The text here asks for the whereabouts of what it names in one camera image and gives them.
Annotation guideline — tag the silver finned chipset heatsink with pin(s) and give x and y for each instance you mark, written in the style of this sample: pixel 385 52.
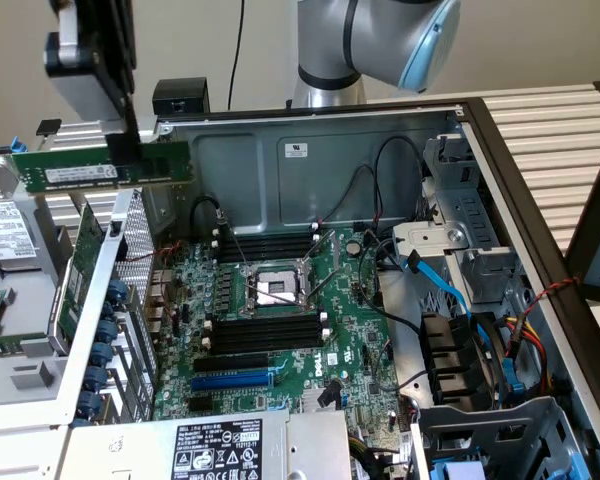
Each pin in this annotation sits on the silver finned chipset heatsink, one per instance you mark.
pixel 312 397

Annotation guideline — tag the RAM slot white latches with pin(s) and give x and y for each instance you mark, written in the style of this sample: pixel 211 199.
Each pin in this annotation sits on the RAM slot white latches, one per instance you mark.
pixel 267 332
pixel 265 250
pixel 265 238
pixel 267 348

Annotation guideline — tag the blue plastic latch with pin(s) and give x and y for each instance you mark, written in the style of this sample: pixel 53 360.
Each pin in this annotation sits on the blue plastic latch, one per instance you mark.
pixel 514 385

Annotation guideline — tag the green RAM stick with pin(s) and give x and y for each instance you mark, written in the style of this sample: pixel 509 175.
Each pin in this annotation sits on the green RAM stick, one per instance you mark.
pixel 2 345
pixel 70 172

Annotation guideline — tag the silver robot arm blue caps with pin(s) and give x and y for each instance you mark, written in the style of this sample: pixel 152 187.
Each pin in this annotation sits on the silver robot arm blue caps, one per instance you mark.
pixel 370 35

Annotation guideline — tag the blue slot retention clip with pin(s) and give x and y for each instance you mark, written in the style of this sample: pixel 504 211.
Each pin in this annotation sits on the blue slot retention clip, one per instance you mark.
pixel 97 380
pixel 117 291
pixel 107 332
pixel 102 355
pixel 90 405

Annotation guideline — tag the metal socket cover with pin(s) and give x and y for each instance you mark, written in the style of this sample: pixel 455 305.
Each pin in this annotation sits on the metal socket cover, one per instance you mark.
pixel 325 260

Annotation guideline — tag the silver hard disk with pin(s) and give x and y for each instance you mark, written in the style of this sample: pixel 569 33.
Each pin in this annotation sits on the silver hard disk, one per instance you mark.
pixel 5 235

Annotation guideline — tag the silver power supply unit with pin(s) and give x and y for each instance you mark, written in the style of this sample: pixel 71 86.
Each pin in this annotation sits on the silver power supply unit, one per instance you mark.
pixel 130 450

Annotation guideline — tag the dark framed monitor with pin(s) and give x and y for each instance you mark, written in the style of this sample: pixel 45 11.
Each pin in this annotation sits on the dark framed monitor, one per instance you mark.
pixel 587 240

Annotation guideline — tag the round coin battery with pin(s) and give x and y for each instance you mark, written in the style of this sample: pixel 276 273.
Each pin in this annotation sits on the round coin battery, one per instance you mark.
pixel 353 246

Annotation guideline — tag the white label sticker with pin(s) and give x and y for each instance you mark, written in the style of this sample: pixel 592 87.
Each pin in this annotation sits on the white label sticker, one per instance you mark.
pixel 295 149

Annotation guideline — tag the short black expansion slot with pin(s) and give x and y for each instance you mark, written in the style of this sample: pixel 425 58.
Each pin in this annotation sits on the short black expansion slot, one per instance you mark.
pixel 202 406

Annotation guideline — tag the blue plastic disk rail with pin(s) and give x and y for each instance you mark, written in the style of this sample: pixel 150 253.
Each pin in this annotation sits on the blue plastic disk rail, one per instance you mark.
pixel 18 146

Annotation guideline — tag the silver hard drive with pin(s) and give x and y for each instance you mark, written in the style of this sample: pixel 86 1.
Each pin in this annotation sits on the silver hard drive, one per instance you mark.
pixel 30 300

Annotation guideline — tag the open silver PC case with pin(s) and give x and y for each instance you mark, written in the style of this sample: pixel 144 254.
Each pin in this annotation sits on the open silver PC case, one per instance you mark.
pixel 230 175

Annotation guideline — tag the thin metal locking lever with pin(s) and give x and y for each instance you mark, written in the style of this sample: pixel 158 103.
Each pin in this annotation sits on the thin metal locking lever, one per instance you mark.
pixel 275 295
pixel 235 240

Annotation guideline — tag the metal rear port block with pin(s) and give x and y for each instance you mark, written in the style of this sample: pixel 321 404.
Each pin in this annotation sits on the metal rear port block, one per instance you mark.
pixel 155 327
pixel 162 282
pixel 156 307

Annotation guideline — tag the RAM slot black latches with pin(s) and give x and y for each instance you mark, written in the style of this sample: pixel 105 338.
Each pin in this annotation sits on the RAM slot black latches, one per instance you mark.
pixel 267 340
pixel 267 324

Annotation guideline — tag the CPU socket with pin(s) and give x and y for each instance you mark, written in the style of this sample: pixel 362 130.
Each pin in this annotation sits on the CPU socket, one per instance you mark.
pixel 275 290

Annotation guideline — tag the silver metal disk bay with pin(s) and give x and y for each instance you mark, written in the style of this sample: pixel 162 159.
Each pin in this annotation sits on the silver metal disk bay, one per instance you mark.
pixel 480 215

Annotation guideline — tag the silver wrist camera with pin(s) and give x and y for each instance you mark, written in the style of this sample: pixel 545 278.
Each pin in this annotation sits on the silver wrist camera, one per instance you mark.
pixel 65 50

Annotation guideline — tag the green graphics card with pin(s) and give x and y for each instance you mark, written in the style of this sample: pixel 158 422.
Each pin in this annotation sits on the green graphics card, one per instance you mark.
pixel 80 260

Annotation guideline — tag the green Dell motherboard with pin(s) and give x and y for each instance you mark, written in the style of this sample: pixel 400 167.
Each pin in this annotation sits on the green Dell motherboard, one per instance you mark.
pixel 350 320

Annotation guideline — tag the blue plastic block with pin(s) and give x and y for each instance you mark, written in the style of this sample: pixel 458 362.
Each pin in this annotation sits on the blue plastic block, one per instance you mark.
pixel 457 471

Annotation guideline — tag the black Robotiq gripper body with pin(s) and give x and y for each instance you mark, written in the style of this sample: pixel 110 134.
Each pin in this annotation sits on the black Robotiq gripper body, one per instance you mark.
pixel 112 40

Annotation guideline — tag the blue expansion slot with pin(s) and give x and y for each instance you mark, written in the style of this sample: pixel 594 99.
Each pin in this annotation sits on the blue expansion slot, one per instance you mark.
pixel 230 382

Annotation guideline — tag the grey metal drive cage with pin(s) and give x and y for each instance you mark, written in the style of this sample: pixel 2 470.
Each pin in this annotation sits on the grey metal drive cage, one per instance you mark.
pixel 505 425

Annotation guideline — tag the black box with port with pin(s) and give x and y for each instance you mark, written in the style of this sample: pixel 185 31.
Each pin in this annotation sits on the black box with port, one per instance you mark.
pixel 180 95

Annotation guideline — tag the long black expansion slot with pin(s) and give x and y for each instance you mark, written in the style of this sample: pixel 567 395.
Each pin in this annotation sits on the long black expansion slot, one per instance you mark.
pixel 230 362

